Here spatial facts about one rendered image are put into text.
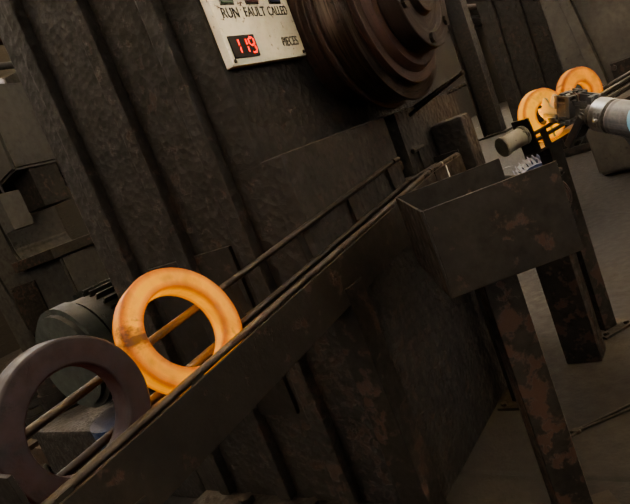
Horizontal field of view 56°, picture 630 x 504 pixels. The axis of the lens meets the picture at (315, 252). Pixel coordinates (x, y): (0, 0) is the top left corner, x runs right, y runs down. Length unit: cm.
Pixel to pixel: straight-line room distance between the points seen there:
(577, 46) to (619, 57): 26
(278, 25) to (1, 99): 435
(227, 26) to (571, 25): 317
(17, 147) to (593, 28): 432
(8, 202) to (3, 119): 69
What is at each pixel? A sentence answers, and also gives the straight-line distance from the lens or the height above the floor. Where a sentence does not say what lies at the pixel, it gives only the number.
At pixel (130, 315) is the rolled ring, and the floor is 74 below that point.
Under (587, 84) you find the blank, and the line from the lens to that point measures 205.
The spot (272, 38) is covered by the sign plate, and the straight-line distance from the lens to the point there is 133.
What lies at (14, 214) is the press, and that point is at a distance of 527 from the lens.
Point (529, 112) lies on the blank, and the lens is 189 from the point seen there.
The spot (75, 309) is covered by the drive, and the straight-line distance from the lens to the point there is 214.
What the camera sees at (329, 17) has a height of 111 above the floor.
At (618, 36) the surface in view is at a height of 83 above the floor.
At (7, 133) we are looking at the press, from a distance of 546.
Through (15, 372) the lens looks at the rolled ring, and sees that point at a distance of 70.
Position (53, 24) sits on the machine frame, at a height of 134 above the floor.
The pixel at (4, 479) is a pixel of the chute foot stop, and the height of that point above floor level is 67.
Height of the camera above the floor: 86
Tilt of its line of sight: 9 degrees down
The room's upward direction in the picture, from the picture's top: 21 degrees counter-clockwise
